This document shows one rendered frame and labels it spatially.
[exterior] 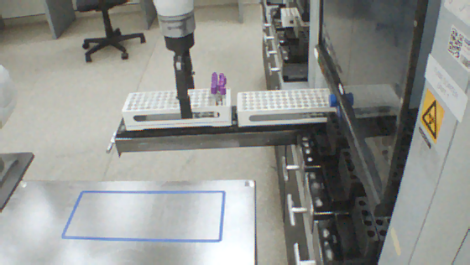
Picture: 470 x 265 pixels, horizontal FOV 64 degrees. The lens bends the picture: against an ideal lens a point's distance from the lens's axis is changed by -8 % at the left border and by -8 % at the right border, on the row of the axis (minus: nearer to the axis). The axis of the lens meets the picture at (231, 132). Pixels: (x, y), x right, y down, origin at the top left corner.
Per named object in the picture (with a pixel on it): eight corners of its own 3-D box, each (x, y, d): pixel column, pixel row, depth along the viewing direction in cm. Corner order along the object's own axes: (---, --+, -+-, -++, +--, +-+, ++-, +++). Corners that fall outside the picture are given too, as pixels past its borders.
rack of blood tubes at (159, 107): (232, 106, 119) (230, 87, 115) (232, 125, 111) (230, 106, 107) (133, 111, 120) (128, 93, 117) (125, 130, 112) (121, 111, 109)
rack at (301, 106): (338, 106, 119) (340, 87, 115) (345, 125, 111) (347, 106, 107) (238, 110, 120) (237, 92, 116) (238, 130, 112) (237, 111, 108)
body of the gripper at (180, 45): (166, 27, 104) (171, 59, 109) (161, 39, 97) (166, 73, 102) (195, 24, 104) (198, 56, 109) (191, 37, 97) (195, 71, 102)
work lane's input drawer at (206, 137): (346, 120, 124) (349, 96, 119) (357, 148, 113) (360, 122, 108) (116, 132, 127) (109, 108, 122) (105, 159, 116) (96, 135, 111)
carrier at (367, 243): (373, 261, 72) (378, 241, 69) (362, 262, 72) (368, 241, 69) (361, 215, 82) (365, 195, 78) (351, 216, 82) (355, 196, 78)
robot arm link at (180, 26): (154, 18, 94) (158, 41, 97) (192, 15, 93) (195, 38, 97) (160, 6, 101) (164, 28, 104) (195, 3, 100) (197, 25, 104)
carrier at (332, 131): (342, 158, 97) (345, 137, 93) (334, 158, 97) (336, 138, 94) (333, 130, 106) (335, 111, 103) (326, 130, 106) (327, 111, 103)
